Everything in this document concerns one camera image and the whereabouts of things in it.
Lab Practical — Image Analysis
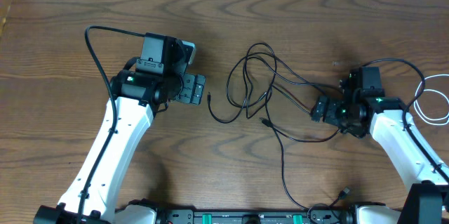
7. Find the black thick cable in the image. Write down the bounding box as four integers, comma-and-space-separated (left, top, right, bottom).
207, 42, 343, 124

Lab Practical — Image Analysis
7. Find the white usb cable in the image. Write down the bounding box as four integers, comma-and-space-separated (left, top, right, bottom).
413, 74, 449, 126

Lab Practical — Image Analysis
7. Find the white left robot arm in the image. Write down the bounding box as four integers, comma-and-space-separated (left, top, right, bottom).
33, 33, 206, 223

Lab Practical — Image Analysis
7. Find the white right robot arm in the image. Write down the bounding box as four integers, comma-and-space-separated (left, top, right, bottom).
311, 67, 448, 223

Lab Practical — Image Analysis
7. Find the black right camera cable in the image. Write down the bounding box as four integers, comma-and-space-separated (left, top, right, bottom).
361, 58, 449, 176

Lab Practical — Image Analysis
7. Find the black camera cable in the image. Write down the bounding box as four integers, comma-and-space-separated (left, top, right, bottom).
76, 25, 147, 224
361, 58, 449, 176

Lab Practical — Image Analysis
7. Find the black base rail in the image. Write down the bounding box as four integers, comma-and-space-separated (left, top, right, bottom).
115, 198, 387, 224

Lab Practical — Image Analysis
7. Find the black left camera cable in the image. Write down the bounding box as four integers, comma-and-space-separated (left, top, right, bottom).
76, 25, 147, 224

